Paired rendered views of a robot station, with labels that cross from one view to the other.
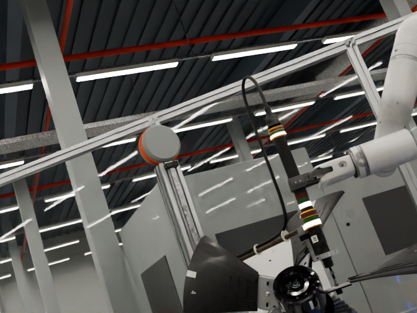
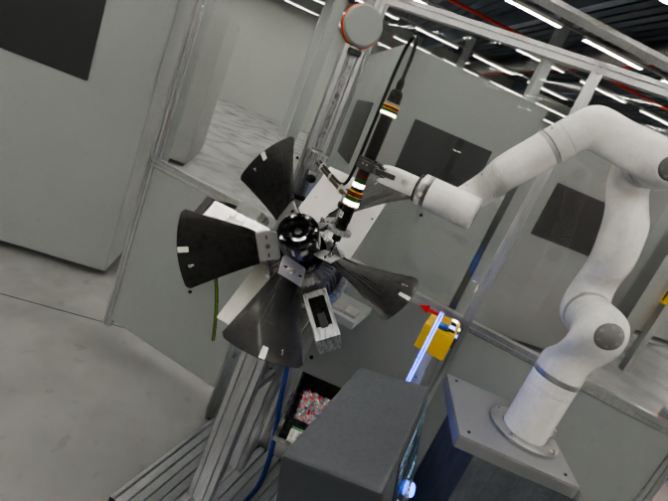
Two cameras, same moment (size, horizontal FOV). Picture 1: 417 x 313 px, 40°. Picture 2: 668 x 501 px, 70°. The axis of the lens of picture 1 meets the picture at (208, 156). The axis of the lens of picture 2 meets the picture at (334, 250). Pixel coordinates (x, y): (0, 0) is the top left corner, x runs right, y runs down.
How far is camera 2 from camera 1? 62 cm
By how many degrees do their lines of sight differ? 32
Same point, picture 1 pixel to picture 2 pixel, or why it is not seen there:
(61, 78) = not seen: outside the picture
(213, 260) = (280, 160)
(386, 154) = (442, 207)
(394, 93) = (503, 164)
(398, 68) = (532, 146)
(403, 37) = (570, 121)
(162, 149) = (359, 32)
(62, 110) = not seen: outside the picture
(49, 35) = not seen: outside the picture
